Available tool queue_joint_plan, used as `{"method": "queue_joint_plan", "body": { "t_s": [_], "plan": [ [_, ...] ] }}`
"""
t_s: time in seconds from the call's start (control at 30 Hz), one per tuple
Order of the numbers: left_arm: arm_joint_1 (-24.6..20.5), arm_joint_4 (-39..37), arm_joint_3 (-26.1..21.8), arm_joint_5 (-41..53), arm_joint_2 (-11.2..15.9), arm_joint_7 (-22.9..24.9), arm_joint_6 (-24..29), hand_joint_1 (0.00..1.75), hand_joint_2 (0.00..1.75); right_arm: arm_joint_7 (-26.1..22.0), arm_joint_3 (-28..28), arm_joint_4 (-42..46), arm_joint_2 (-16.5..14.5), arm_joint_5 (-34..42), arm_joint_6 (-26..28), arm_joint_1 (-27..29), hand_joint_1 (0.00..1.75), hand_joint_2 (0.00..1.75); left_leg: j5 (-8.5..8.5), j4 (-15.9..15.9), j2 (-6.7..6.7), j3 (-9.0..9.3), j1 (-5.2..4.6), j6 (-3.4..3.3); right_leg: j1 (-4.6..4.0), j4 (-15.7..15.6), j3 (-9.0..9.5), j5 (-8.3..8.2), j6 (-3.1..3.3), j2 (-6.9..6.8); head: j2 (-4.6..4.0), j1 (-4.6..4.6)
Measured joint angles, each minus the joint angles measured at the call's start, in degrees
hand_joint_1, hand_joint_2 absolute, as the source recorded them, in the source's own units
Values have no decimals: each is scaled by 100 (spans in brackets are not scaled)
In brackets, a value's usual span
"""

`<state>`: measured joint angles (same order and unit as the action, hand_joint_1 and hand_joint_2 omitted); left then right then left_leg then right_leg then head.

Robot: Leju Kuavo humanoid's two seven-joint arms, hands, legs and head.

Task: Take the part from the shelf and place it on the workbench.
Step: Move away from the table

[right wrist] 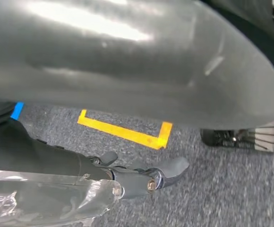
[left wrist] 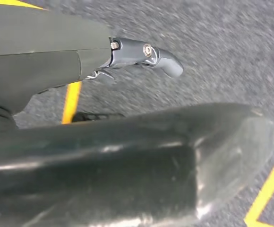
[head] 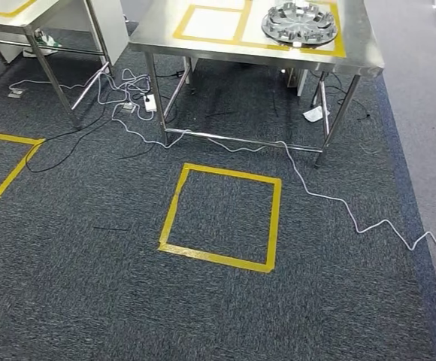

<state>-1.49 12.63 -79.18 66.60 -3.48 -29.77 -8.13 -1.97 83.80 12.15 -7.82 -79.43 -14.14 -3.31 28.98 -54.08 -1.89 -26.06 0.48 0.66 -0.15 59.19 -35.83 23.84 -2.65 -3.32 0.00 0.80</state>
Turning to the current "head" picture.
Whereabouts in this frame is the grey plastic car trim part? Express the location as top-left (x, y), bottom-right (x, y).
top-left (261, 1), bottom-right (339, 49)

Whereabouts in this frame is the white power strip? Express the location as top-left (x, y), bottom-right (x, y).
top-left (143, 93), bottom-right (158, 114)

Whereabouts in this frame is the white paper sheet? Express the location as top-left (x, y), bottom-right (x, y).
top-left (302, 105), bottom-right (332, 124)

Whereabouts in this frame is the white upright panel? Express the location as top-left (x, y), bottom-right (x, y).
top-left (286, 67), bottom-right (309, 98)

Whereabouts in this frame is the stainless steel table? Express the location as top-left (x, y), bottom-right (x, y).
top-left (128, 0), bottom-right (386, 169)
top-left (0, 0), bottom-right (115, 129)

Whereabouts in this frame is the person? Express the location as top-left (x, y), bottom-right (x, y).
top-left (22, 29), bottom-right (63, 59)

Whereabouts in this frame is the yellow floor tape square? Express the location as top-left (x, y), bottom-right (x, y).
top-left (0, 128), bottom-right (46, 214)

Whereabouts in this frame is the black floor cable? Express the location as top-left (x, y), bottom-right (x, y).
top-left (310, 69), bottom-right (372, 122)
top-left (24, 89), bottom-right (168, 174)

